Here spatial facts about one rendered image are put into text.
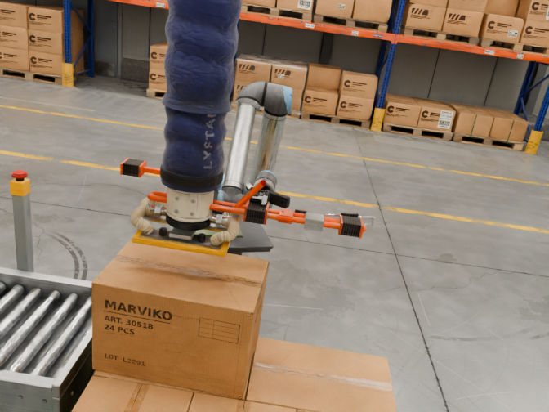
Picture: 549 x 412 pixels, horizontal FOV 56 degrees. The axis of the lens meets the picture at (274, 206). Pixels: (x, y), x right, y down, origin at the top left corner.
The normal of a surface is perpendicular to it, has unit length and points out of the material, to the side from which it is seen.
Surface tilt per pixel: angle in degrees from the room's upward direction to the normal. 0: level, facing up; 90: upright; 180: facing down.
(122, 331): 90
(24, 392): 90
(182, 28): 75
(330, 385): 0
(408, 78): 90
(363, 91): 92
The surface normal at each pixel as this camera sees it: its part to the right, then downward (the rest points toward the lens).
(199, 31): 0.09, 0.12
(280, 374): 0.13, -0.92
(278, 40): -0.06, 0.38
